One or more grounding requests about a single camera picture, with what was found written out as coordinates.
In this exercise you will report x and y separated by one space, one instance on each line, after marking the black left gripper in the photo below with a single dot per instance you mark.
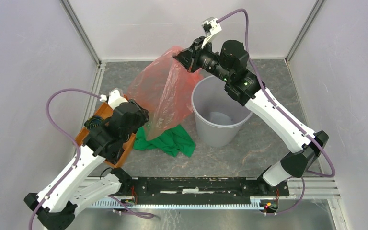
142 115

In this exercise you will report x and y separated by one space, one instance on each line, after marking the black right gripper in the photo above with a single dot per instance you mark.
190 58

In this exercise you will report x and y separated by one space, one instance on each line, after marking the red plastic trash bag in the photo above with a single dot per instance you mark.
164 88

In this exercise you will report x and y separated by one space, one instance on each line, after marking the grey plastic trash bin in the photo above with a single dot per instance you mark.
218 117

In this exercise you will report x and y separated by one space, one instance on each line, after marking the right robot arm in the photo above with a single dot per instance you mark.
304 144

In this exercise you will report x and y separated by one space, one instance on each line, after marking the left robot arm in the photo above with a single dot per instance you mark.
60 202

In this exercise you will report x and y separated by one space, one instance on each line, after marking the orange compartment tray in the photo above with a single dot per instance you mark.
104 142

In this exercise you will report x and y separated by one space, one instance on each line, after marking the green cloth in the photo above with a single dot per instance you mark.
171 142

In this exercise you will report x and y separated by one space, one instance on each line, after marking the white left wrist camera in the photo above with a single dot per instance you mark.
114 98

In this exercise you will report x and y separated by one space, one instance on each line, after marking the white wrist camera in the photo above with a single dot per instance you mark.
211 28
114 98

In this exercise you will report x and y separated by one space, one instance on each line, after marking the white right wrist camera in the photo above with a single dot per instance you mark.
211 28

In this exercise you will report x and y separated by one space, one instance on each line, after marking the slotted cable duct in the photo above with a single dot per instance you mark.
253 204

